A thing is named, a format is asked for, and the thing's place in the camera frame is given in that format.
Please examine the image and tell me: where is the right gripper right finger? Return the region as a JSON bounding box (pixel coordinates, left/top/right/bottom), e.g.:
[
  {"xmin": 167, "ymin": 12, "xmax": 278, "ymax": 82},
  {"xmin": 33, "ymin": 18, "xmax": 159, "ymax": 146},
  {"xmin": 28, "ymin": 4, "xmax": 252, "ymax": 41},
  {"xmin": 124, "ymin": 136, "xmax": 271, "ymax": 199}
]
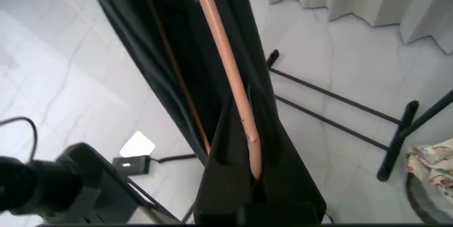
[{"xmin": 247, "ymin": 85, "xmax": 327, "ymax": 223}]

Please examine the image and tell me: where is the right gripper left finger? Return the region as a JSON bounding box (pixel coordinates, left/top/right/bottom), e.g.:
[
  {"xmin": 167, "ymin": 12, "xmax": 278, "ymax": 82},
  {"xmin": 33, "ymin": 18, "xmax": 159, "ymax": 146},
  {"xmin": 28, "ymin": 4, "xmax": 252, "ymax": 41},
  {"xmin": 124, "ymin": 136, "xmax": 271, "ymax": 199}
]
[{"xmin": 193, "ymin": 102, "xmax": 258, "ymax": 223}]

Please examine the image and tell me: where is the pink clothes hanger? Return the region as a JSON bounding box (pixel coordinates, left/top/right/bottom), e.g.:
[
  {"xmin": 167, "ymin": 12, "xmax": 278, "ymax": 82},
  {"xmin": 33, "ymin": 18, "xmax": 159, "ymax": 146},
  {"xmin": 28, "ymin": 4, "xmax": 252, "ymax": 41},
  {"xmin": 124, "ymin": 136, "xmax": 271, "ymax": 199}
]
[{"xmin": 136, "ymin": 0, "xmax": 263, "ymax": 181}]

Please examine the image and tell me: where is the dark grey long-sleeved shirt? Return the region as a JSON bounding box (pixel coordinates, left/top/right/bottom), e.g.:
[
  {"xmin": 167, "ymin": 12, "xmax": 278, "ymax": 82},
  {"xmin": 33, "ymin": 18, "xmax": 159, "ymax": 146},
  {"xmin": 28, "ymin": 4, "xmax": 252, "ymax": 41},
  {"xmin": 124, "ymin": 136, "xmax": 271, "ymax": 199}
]
[{"xmin": 83, "ymin": 0, "xmax": 280, "ymax": 166}]

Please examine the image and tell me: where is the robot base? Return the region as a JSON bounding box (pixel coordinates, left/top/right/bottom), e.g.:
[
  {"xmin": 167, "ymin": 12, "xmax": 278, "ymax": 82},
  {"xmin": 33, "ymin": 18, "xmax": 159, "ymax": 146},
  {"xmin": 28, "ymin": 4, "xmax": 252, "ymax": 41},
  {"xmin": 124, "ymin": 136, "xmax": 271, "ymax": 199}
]
[{"xmin": 56, "ymin": 141, "xmax": 181, "ymax": 225}]

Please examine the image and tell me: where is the black clothes rack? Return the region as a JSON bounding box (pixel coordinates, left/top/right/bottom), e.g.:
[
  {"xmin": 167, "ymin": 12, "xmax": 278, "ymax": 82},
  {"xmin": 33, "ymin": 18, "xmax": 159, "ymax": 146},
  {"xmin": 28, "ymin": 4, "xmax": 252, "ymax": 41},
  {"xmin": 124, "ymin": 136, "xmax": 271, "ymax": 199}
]
[{"xmin": 265, "ymin": 49, "xmax": 453, "ymax": 182}]

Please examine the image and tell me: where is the white laundry basket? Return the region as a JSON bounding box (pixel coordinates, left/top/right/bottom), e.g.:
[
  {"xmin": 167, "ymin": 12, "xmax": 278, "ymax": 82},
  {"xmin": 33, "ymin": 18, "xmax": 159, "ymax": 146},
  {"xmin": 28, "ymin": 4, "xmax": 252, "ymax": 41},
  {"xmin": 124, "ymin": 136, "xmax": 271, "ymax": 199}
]
[{"xmin": 405, "ymin": 172, "xmax": 453, "ymax": 225}]

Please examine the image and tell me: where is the black power adapter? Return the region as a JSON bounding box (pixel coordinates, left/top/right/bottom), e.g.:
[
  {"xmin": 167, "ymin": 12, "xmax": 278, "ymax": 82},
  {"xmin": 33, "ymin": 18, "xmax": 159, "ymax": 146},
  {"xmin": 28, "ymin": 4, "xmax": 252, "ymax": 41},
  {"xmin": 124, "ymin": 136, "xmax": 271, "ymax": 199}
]
[{"xmin": 112, "ymin": 155, "xmax": 152, "ymax": 176}]

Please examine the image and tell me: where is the cream printed garment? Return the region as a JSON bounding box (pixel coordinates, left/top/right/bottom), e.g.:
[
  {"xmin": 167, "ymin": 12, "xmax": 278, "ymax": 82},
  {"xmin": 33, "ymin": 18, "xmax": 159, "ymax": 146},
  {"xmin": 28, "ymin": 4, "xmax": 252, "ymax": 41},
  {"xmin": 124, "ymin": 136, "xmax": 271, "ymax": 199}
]
[{"xmin": 405, "ymin": 138, "xmax": 453, "ymax": 203}]

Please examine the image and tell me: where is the black cable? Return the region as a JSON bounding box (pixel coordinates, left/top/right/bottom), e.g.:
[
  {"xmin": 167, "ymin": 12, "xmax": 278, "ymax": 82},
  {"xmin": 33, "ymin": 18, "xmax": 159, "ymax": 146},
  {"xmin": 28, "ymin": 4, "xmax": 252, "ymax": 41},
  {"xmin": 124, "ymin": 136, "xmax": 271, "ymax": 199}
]
[
  {"xmin": 150, "ymin": 153, "xmax": 198, "ymax": 164},
  {"xmin": 0, "ymin": 116, "xmax": 39, "ymax": 163}
]

